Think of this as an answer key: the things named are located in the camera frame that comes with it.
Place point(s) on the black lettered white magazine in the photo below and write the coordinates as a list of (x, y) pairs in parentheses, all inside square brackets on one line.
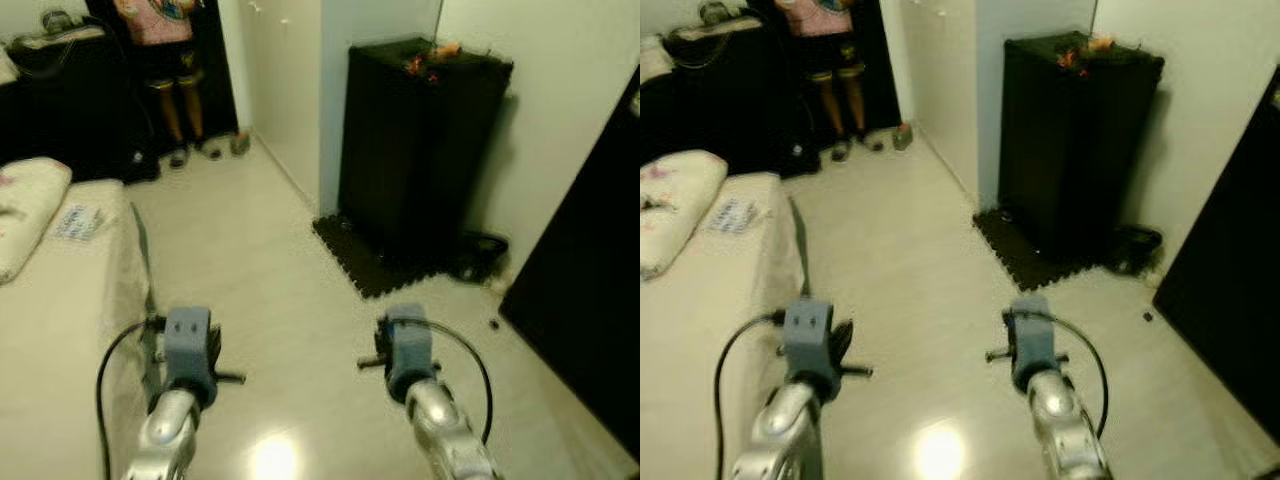
[(735, 215), (80, 222)]

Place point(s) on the cream cartoon print comforter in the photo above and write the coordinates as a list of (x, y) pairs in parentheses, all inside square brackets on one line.
[(25, 210), (675, 205)]

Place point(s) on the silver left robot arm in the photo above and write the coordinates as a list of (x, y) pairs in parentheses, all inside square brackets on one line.
[(780, 430), (165, 435)]

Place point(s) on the black foam puzzle mat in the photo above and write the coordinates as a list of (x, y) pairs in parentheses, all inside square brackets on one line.
[(1025, 258), (370, 265)]

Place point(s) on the dark green bed base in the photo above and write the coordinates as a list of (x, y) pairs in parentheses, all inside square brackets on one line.
[(800, 250), (145, 270)]

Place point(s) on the small black basket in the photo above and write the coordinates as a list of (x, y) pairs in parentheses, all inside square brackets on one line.
[(478, 258), (1135, 250)]

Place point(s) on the beige sheeted bed mattress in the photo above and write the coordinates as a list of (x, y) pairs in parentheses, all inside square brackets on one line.
[(60, 330), (700, 330)]

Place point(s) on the tall black cabinet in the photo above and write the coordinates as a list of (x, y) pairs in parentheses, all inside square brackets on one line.
[(1075, 145), (420, 150)]

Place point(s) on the person in pink shirt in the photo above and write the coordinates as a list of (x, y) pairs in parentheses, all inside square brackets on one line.
[(165, 60), (830, 55)]

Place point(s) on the small orange objects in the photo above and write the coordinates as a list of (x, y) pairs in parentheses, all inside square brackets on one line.
[(1085, 50), (435, 55)]

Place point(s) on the pale flat tray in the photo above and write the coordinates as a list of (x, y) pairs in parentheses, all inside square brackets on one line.
[(60, 38), (715, 28)]

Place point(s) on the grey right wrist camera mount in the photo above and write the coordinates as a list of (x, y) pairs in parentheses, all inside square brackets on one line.
[(410, 345), (1033, 338)]

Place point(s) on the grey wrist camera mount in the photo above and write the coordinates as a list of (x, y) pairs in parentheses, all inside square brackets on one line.
[(808, 340), (1033, 338), (410, 345), (188, 345)]

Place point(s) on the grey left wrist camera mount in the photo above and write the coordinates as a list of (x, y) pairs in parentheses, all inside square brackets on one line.
[(188, 345), (808, 340)]

